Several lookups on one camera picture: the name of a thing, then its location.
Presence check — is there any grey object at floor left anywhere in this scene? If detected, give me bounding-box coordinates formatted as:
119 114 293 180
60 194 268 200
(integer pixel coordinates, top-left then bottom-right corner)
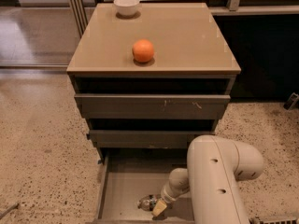
0 203 19 219

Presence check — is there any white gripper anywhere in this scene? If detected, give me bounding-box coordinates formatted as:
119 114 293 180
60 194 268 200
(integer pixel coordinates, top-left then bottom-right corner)
152 184 180 217

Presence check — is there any grey top drawer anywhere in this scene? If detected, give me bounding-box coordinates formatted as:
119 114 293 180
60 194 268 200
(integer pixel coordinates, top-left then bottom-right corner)
75 94 230 119

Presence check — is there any metal floor vent grille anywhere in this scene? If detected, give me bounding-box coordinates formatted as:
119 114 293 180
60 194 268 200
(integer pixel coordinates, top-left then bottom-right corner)
249 216 299 224

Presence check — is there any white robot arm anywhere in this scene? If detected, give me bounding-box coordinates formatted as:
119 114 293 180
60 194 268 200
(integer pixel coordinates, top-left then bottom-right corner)
152 135 263 224

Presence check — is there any white ceramic bowl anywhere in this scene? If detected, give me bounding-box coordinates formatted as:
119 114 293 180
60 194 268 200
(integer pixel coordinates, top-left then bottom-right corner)
113 0 140 17

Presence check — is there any orange fruit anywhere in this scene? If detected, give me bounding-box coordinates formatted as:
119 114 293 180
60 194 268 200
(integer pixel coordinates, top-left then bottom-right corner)
132 39 154 63

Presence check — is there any grey drawer cabinet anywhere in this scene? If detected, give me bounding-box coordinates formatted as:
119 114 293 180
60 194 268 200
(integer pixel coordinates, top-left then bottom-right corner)
66 2 242 165

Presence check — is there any small dark floor device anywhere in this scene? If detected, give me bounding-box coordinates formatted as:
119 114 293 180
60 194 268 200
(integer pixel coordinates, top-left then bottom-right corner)
283 92 299 110

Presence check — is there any grey middle drawer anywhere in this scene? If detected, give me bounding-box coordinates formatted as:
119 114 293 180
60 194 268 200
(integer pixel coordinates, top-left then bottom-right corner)
88 130 214 148

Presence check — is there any grey open bottom drawer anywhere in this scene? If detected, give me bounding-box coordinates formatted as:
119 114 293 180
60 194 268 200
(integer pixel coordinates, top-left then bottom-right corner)
93 149 195 224

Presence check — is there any clear plastic water bottle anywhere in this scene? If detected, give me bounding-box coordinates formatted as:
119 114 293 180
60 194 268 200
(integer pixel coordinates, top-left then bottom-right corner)
137 194 161 211

